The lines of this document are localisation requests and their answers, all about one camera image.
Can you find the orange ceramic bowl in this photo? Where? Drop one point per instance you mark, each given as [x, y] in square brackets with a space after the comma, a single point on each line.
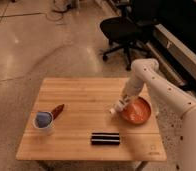
[137, 111]

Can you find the black office chair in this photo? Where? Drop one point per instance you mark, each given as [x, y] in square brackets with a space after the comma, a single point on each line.
[136, 22]

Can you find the red brown spoon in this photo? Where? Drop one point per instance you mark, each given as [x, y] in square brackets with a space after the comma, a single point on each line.
[56, 112]

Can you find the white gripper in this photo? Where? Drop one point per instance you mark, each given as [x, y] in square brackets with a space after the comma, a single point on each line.
[127, 99]

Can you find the white cup with blue cloth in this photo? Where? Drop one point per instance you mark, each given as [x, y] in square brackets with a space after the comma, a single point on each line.
[43, 122]

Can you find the wooden table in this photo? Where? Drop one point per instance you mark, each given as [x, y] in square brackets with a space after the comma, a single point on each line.
[86, 110]

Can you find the black rectangular case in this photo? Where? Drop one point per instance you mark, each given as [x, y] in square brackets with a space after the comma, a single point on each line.
[105, 138]

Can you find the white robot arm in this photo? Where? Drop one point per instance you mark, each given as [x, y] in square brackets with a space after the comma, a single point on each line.
[145, 71]

